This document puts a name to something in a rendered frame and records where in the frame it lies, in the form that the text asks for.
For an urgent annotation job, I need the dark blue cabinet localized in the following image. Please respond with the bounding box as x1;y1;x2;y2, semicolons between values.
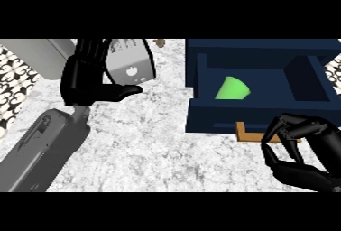
185;38;341;88

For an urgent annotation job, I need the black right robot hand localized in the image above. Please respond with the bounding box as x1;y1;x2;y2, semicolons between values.
260;112;341;193

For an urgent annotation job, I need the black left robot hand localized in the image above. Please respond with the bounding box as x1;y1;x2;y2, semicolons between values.
59;38;143;106

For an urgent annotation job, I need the dark blue open drawer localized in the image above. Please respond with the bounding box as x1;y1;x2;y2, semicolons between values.
185;53;341;134

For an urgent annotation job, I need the green cup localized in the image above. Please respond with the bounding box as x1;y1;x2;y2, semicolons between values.
214;76;252;101

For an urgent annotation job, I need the wooden drawer handle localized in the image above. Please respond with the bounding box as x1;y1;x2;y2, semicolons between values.
235;121;304;143

